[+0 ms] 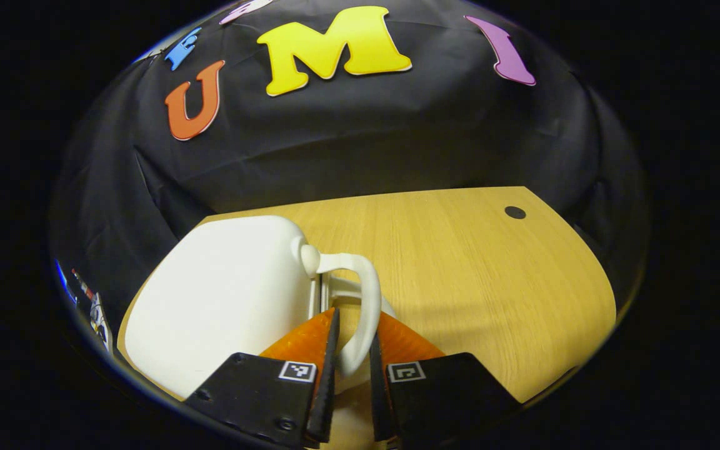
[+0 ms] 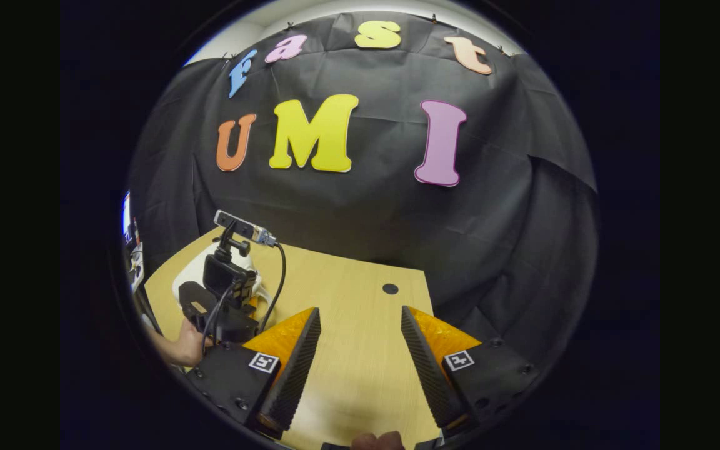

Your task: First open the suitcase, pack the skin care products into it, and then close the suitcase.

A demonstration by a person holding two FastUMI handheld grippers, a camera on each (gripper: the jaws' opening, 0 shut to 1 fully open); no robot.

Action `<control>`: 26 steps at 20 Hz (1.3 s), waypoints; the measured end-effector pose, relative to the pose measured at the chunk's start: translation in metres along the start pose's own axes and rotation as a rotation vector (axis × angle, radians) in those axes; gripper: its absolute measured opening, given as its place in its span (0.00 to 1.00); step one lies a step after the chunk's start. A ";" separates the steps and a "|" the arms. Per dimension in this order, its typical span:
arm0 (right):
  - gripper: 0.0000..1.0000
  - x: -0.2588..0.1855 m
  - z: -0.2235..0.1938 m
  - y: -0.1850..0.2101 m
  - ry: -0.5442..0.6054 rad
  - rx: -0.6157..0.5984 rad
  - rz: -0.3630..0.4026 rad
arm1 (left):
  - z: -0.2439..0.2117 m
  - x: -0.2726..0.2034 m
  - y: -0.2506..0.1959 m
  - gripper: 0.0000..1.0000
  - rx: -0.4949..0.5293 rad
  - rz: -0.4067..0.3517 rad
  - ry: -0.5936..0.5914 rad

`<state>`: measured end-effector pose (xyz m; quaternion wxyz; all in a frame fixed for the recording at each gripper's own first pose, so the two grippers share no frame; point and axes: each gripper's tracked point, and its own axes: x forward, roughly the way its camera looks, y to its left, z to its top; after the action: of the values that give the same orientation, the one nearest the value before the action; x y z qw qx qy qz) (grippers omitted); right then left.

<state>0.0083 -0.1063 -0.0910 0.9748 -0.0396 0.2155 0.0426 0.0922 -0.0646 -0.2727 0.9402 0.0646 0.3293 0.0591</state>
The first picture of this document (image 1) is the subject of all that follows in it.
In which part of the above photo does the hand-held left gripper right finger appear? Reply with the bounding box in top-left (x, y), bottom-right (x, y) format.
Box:
top-left (369, 311), bottom-right (524, 447)

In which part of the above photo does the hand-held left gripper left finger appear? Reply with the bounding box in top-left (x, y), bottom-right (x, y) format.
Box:
top-left (184, 306), bottom-right (341, 449)

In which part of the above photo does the white suitcase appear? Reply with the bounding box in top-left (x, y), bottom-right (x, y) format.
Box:
top-left (123, 215), bottom-right (399, 407)

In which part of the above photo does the white power strip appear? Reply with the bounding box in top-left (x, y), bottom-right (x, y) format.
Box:
top-left (89, 292), bottom-right (115, 355)

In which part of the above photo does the black backdrop cloth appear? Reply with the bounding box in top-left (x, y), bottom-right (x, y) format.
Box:
top-left (47, 0), bottom-right (651, 326)

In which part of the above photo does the small red object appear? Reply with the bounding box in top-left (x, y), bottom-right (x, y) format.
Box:
top-left (71, 267), bottom-right (96, 302)

